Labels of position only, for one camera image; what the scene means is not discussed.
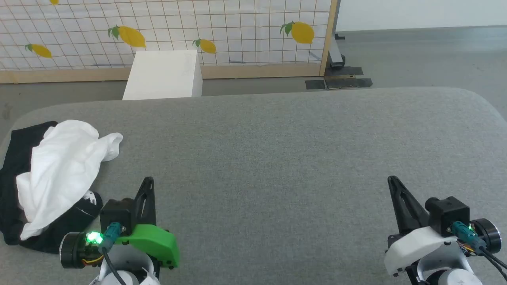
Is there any grey metal screen foot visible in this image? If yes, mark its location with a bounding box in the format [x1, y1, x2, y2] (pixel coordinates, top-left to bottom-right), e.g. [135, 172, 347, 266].
[327, 34, 346, 70]

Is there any grey fabric sofa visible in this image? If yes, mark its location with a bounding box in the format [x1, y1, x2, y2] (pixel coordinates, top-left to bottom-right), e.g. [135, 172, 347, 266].
[0, 87, 507, 285]

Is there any lemon print grid cloth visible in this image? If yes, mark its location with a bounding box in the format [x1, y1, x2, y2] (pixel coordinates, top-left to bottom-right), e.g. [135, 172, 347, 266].
[0, 0, 332, 71]

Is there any black floor plate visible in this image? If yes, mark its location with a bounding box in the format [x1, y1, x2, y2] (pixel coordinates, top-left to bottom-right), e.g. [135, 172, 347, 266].
[305, 66, 373, 90]

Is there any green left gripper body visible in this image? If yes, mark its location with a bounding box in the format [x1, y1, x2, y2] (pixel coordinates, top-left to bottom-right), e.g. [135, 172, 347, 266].
[59, 224, 180, 270]

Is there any wooden screen frame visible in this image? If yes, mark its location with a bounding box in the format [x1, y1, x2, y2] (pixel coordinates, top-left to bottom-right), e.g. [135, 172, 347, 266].
[0, 0, 339, 84]

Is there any black and white garment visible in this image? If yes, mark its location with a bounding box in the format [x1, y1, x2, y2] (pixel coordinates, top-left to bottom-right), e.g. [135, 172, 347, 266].
[0, 120, 124, 254]

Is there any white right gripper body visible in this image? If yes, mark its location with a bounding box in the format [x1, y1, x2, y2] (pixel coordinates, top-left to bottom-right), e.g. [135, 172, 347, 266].
[384, 218, 502, 277]

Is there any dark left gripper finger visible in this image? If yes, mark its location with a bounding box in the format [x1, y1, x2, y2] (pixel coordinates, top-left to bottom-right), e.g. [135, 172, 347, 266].
[143, 177, 156, 225]
[134, 177, 150, 226]

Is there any white box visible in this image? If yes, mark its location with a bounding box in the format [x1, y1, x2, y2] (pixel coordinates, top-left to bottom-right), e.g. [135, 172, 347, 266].
[122, 50, 203, 101]

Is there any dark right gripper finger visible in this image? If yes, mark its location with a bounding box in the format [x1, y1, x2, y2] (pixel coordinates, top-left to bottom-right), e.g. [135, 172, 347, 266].
[394, 176, 431, 232]
[388, 176, 412, 235]

